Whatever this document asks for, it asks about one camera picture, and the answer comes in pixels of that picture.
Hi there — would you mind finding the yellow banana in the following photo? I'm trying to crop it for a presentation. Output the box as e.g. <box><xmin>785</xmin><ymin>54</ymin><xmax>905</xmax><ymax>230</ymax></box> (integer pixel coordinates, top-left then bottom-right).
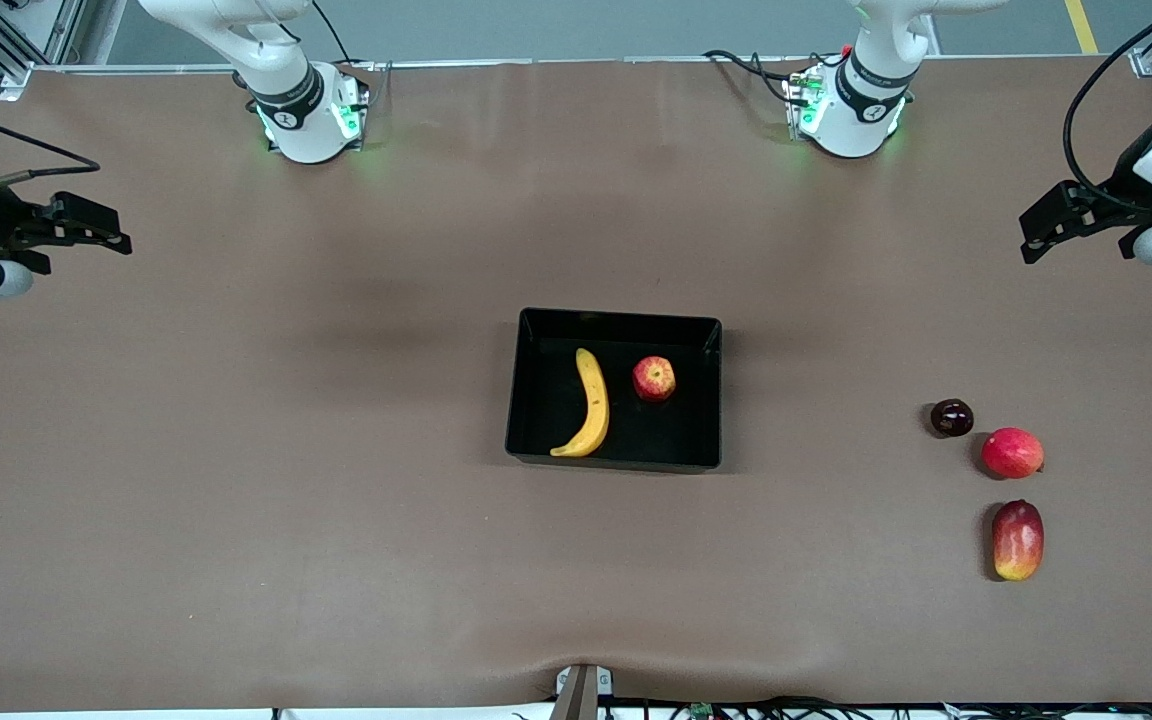
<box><xmin>549</xmin><ymin>347</ymin><xmax>611</xmax><ymax>459</ymax></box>

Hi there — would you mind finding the small red yellow apple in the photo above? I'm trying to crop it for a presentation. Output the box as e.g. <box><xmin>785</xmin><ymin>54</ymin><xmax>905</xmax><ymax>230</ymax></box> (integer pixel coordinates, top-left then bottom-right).
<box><xmin>632</xmin><ymin>355</ymin><xmax>678</xmax><ymax>403</ymax></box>

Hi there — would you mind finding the black left base cable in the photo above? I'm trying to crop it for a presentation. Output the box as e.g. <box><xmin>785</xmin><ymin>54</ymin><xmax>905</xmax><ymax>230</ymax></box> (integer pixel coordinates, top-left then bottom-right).
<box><xmin>704</xmin><ymin>48</ymin><xmax>807</xmax><ymax>106</ymax></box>

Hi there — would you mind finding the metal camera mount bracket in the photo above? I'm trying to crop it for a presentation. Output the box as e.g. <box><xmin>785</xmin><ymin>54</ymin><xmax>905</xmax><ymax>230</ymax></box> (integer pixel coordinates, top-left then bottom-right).
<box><xmin>554</xmin><ymin>663</ymin><xmax>614</xmax><ymax>720</ymax></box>

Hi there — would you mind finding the table cover mat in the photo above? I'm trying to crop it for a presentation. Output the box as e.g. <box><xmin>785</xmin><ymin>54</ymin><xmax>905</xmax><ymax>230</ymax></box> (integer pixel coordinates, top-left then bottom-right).
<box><xmin>0</xmin><ymin>57</ymin><xmax>1152</xmax><ymax>713</ymax></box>

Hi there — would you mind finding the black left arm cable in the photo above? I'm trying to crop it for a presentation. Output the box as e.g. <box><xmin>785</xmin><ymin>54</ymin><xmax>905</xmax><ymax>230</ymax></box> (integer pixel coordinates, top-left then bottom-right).
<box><xmin>1063</xmin><ymin>0</ymin><xmax>1152</xmax><ymax>216</ymax></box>

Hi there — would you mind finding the black plastic box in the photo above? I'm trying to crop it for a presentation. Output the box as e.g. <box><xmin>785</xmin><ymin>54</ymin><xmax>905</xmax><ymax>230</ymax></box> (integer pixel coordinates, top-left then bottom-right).
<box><xmin>504</xmin><ymin>307</ymin><xmax>724</xmax><ymax>474</ymax></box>

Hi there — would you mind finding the black base cable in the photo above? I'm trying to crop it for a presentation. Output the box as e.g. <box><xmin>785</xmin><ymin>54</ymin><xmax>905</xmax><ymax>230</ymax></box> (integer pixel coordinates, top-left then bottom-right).
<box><xmin>311</xmin><ymin>0</ymin><xmax>357</xmax><ymax>66</ymax></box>
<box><xmin>704</xmin><ymin>48</ymin><xmax>807</xmax><ymax>106</ymax></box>

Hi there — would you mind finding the red yellow mango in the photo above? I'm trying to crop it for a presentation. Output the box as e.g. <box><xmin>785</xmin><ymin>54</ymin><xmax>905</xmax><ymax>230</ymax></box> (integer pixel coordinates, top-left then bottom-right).
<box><xmin>992</xmin><ymin>499</ymin><xmax>1046</xmax><ymax>582</ymax></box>

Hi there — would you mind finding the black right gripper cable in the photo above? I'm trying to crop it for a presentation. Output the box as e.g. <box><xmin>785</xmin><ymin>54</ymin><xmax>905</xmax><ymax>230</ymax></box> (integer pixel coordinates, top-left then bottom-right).
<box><xmin>0</xmin><ymin>95</ymin><xmax>102</xmax><ymax>193</ymax></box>

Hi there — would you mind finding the black right base cable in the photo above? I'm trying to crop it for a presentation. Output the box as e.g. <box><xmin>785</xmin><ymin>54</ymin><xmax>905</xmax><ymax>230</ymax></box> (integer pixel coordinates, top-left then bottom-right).
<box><xmin>311</xmin><ymin>0</ymin><xmax>357</xmax><ymax>66</ymax></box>

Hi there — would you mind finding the red round apple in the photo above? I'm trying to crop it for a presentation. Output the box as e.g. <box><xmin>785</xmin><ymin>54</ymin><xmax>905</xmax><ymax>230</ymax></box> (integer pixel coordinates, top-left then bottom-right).
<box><xmin>981</xmin><ymin>427</ymin><xmax>1045</xmax><ymax>480</ymax></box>

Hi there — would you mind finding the dark purple plum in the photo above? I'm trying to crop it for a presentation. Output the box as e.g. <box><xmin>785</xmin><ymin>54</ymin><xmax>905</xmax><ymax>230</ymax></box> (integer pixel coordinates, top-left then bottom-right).
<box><xmin>929</xmin><ymin>398</ymin><xmax>975</xmax><ymax>439</ymax></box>

